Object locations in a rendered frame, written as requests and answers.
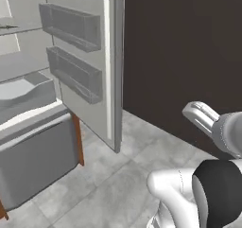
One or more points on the dark grey fish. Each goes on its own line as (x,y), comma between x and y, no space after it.
(9,26)

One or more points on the grey fridge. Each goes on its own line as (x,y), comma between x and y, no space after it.
(30,45)

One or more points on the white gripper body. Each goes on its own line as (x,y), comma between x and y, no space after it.
(200,115)

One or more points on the grey freezer drawer front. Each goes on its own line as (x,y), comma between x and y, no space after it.
(34,162)

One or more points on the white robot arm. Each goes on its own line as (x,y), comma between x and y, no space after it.
(186,194)

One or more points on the glass fridge shelf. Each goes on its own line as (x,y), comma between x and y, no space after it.
(22,64)
(25,25)

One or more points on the pale grey crisper drawer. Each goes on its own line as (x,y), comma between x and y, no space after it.
(31,93)

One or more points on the grey fridge door bin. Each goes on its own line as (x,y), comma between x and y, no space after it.
(74,25)
(77,74)

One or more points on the grey fridge door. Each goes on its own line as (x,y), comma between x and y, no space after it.
(110,23)

